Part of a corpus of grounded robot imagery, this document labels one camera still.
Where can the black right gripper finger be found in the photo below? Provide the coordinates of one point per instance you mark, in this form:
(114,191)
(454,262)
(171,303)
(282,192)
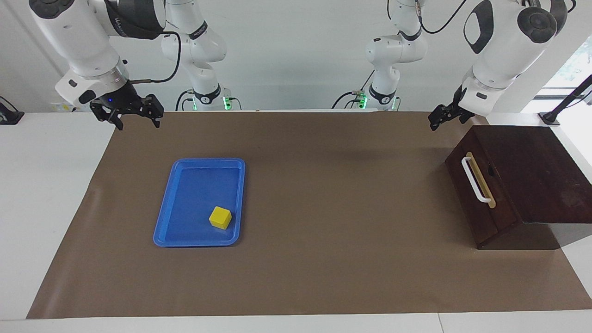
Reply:
(156,108)
(108,114)

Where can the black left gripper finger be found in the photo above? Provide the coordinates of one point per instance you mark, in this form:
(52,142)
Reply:
(437,113)
(447,117)

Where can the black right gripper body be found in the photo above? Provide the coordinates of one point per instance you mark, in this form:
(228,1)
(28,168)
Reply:
(122,99)

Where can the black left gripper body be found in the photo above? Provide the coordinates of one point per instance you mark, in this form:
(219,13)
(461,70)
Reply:
(459,108)

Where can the yellow cube block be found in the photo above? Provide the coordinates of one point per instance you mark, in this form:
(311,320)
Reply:
(220,217)

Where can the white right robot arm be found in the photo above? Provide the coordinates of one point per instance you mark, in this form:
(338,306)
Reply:
(78,41)

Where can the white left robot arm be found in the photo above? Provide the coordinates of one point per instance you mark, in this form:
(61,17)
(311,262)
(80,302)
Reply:
(499,51)

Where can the white yellow labelled socket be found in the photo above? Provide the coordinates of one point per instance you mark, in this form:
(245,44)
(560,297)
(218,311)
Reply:
(62,107)

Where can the blue plastic tray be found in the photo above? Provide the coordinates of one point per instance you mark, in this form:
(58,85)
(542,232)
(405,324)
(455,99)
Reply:
(194,199)

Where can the dark wooden cabinet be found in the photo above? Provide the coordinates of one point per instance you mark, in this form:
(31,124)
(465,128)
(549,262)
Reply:
(545,175)

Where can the brown table mat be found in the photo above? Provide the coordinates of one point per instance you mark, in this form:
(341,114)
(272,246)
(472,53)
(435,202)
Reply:
(323,231)

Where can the black clamp mount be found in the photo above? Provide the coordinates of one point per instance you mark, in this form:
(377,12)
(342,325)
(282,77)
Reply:
(9,115)

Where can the black camera stand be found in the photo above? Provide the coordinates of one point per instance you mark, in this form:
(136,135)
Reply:
(562,105)

